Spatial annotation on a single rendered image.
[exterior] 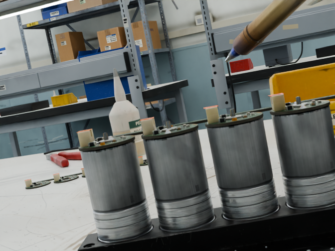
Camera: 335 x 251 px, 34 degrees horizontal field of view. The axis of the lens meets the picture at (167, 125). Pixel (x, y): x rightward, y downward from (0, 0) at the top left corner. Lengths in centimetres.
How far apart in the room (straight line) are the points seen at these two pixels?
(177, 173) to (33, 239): 15
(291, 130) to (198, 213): 5
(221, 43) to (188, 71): 231
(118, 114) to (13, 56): 514
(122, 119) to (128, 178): 36
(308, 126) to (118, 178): 8
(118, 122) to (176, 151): 37
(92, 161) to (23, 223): 18
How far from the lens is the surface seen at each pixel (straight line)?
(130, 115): 60
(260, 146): 23
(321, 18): 252
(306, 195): 23
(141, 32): 456
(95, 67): 284
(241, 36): 21
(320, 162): 23
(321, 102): 24
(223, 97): 264
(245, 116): 23
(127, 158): 23
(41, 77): 301
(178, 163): 23
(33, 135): 569
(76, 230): 35
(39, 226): 39
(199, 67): 485
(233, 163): 23
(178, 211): 23
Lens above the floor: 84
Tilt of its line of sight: 6 degrees down
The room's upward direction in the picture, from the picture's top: 11 degrees counter-clockwise
